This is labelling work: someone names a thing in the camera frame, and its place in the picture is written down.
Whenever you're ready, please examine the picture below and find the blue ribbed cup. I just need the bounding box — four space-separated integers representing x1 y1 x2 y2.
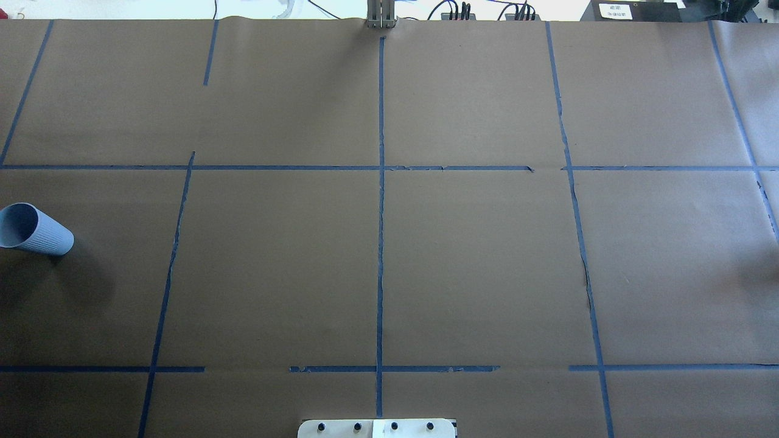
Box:
1 203 75 256

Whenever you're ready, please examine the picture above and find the black power strip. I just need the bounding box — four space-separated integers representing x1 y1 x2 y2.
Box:
440 2 476 21

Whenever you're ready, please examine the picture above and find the black box with label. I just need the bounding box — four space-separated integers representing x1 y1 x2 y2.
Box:
579 1 682 23

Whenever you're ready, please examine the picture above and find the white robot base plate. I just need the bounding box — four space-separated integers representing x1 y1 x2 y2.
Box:
297 418 458 437

